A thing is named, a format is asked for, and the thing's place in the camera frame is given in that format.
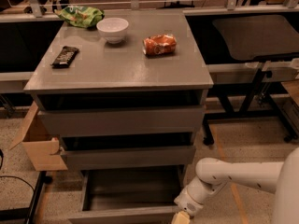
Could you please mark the grey drawer cabinet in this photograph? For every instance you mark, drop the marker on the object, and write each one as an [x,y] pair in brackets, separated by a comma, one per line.
[103,68]

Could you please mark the grey middle drawer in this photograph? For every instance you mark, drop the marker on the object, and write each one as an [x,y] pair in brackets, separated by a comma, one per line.
[126,151]

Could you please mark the black side table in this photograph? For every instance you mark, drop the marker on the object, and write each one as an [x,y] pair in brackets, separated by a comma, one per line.
[248,57]

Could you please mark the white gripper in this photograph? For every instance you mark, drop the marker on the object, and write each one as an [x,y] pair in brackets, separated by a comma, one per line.
[188,202]

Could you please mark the grey bottom drawer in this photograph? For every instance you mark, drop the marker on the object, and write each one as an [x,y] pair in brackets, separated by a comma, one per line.
[131,195]

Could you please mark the grey metal railing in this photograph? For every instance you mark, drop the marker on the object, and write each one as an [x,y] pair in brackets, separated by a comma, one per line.
[149,3]

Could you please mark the grey top drawer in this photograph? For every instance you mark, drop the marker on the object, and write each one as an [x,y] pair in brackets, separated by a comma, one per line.
[119,113]

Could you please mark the brown cardboard box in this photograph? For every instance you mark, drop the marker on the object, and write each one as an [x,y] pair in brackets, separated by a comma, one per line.
[42,149]

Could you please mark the white ceramic bowl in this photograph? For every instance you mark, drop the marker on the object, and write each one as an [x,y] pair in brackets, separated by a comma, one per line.
[113,30]

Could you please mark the green chip bag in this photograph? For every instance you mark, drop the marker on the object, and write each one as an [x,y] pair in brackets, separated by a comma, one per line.
[80,16]

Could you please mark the grey drawer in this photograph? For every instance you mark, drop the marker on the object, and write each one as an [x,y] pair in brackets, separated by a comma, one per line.
[131,195]
[119,113]
[126,151]

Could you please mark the dark chocolate bar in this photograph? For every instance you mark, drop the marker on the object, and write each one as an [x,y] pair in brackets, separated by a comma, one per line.
[65,57]

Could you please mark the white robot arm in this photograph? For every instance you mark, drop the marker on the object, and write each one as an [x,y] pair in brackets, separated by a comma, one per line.
[211,175]

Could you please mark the crushed orange soda can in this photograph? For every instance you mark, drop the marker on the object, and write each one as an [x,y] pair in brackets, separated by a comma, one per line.
[159,44]

